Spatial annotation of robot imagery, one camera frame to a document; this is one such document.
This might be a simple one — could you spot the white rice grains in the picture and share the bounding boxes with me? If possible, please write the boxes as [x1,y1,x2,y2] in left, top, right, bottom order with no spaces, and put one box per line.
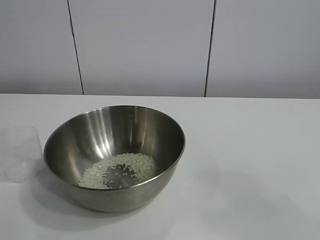
[77,152,161,189]

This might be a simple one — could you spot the stainless steel mixing bowl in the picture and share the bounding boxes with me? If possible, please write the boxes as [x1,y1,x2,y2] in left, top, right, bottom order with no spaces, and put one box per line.
[43,104,187,214]

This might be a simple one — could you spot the clear plastic measuring cup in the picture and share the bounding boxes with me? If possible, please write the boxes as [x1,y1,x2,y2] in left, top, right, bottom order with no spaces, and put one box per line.
[0,125,47,184]

